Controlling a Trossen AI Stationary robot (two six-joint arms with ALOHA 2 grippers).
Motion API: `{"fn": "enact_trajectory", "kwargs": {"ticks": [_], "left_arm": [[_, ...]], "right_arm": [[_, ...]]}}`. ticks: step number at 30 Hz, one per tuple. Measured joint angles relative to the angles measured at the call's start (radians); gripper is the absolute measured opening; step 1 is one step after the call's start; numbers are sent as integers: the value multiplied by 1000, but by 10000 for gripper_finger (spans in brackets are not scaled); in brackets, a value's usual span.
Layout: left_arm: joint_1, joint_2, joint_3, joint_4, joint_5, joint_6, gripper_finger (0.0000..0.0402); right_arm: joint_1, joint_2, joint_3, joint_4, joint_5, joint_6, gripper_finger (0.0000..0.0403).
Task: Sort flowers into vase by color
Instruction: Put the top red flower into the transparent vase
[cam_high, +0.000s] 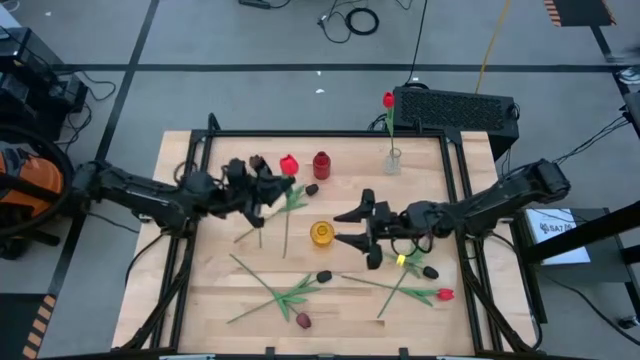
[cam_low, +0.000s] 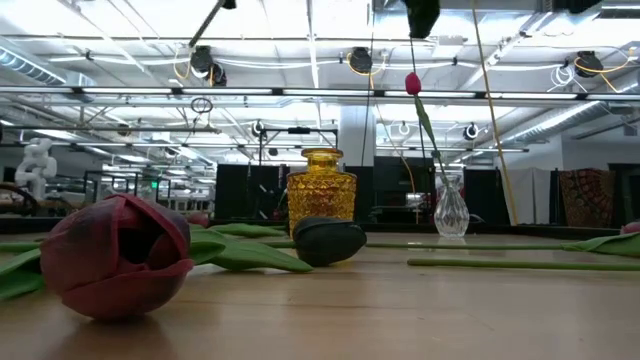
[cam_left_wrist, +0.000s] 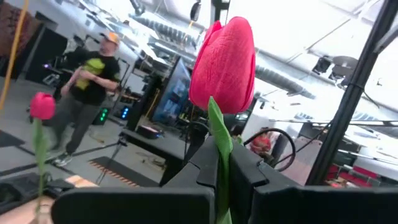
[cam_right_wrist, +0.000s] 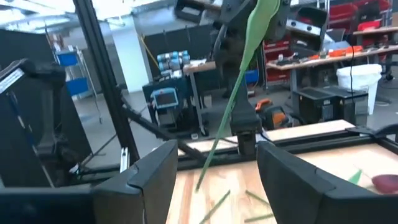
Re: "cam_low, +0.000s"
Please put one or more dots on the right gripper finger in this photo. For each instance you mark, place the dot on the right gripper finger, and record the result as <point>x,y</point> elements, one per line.
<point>422,15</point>

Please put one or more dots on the red artificial tulip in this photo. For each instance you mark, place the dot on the red artificial tulip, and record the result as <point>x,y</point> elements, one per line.
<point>412,82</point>

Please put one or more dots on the yellow glass vase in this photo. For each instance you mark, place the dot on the yellow glass vase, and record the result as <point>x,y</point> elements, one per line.
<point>321,195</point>

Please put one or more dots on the black artificial tulip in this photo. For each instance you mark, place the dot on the black artificial tulip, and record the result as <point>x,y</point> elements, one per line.
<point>327,242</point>

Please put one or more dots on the dark maroon artificial tulip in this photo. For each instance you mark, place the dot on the dark maroon artificial tulip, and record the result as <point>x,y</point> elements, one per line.
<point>100,260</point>
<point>198,219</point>
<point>605,245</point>

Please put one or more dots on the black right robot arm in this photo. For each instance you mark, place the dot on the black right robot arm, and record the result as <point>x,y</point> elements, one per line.
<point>575,5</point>

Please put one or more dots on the clear glass vase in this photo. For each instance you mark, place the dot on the clear glass vase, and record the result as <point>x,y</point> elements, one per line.
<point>451,215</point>

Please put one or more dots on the black partition panel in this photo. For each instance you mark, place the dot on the black partition panel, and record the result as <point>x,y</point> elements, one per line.
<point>235,192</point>
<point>625,195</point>
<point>400,185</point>
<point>482,197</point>

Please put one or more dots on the white curtain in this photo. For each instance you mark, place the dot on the white curtain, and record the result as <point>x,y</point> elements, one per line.
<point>532,195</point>

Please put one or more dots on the black diagonal pole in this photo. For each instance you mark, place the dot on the black diagonal pole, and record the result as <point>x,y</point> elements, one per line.
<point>210,22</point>

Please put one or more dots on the patterned red tapestry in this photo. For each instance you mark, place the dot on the patterned red tapestry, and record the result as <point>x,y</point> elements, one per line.
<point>587,197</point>

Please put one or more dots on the long LED light bar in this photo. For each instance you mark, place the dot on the long LED light bar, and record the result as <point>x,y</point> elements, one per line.
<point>125,91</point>

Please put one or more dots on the white robot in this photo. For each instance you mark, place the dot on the white robot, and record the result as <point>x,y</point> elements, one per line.
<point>35,165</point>

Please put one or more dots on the silver ventilation duct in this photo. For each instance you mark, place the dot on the silver ventilation duct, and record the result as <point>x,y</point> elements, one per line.
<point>550,125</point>
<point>30,67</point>

